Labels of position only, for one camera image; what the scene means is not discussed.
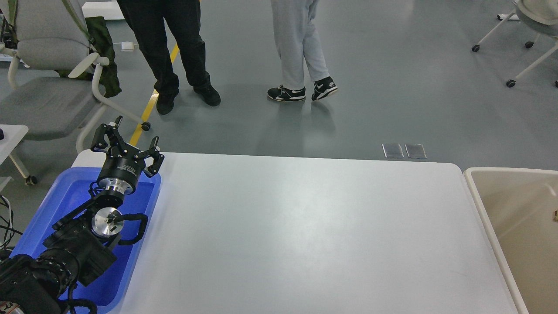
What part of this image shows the black cables far left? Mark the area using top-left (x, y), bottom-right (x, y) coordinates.
top-left (0, 194), bottom-right (22, 251)

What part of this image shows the person in black trousers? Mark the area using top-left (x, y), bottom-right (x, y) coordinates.
top-left (117, 0), bottom-right (221, 116)

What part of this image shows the left black cylindrical gripper body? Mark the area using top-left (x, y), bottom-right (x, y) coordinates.
top-left (96, 156), bottom-right (145, 194)

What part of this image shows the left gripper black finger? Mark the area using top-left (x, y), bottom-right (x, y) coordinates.
top-left (135, 137), bottom-right (165, 177)
top-left (90, 116), bottom-right (129, 159)

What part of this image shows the green bag on chair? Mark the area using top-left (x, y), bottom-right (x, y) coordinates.
top-left (85, 16), bottom-right (122, 98)

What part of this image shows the person in grey sweatpants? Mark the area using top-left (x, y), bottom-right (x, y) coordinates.
top-left (267, 0), bottom-right (338, 102)

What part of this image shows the metal floor plate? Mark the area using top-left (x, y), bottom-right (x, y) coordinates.
top-left (382, 143), bottom-right (405, 159)
top-left (405, 144), bottom-right (427, 159)

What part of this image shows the white floor power adapter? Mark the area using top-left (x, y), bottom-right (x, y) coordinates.
top-left (120, 41), bottom-right (135, 52)

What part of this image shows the beige plastic bin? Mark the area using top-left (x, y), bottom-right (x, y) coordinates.
top-left (463, 167), bottom-right (558, 314)

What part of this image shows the metal floor plate left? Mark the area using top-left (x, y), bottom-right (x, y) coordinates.
top-left (382, 143), bottom-right (405, 159)

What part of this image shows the white chair top right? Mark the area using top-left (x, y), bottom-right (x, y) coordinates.
top-left (471, 0), bottom-right (558, 89)

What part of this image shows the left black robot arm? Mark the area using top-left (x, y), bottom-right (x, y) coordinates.
top-left (1, 116), bottom-right (165, 314)

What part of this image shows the white side table left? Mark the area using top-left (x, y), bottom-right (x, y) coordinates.
top-left (0, 124), bottom-right (32, 185)

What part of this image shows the grey office chair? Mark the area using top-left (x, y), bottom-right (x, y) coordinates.
top-left (1, 0), bottom-right (151, 153)

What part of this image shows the metal floor plate right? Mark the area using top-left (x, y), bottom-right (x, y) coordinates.
top-left (405, 144), bottom-right (427, 159)

